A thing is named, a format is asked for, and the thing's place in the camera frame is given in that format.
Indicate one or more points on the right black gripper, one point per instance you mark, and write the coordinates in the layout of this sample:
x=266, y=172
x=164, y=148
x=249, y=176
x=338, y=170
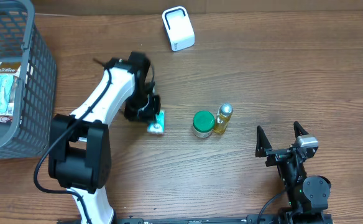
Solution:
x=275, y=155

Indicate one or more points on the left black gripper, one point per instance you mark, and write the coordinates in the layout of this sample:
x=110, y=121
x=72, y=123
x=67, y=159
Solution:
x=148, y=115

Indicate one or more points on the small teal white packet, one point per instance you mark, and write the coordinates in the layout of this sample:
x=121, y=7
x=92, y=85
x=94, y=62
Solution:
x=158, y=126

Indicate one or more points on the yellow drink bottle silver cap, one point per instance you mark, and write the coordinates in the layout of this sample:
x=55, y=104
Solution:
x=223, y=117

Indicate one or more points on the green lid white jar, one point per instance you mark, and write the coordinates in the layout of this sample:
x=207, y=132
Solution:
x=203, y=124

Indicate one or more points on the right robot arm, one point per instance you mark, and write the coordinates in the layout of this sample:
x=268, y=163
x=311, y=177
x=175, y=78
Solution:
x=307, y=195

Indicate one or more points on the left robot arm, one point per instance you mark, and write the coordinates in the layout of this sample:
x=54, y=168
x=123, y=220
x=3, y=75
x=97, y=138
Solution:
x=79, y=155

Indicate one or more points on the white barcode scanner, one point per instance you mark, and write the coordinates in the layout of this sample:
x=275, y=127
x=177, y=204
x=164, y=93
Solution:
x=178, y=28

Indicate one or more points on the grey plastic mesh basket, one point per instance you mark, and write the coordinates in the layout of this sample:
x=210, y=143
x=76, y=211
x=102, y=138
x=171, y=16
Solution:
x=20, y=41

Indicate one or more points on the brown snack packet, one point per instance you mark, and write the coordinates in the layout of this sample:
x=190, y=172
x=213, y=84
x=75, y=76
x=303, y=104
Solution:
x=10, y=68

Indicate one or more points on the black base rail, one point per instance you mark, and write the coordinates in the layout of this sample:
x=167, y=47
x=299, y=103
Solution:
x=200, y=220

